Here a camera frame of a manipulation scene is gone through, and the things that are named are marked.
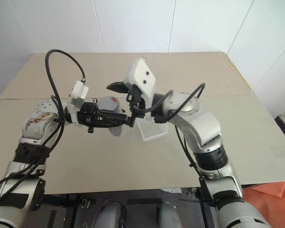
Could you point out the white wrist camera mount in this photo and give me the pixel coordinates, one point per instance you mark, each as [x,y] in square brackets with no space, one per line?
[80,91]
[140,71]

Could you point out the clear plastic box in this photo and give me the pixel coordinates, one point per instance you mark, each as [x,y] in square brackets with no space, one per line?
[152,130]

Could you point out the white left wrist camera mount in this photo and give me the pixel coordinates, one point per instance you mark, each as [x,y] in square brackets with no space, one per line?
[80,91]

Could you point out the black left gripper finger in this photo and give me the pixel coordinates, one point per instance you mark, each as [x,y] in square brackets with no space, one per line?
[109,115]
[111,123]

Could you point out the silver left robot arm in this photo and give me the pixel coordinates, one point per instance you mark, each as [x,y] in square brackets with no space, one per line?
[38,123]

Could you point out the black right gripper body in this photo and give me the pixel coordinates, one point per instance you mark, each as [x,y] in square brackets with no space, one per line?
[136,99]

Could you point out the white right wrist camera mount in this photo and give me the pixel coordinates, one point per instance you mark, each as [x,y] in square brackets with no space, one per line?
[140,71]

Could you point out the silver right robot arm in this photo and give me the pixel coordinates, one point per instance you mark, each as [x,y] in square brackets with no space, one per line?
[199,118]

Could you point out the grey jar lid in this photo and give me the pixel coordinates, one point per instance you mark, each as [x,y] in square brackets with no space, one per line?
[108,103]

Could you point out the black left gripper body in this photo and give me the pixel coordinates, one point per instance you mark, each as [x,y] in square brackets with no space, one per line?
[88,115]

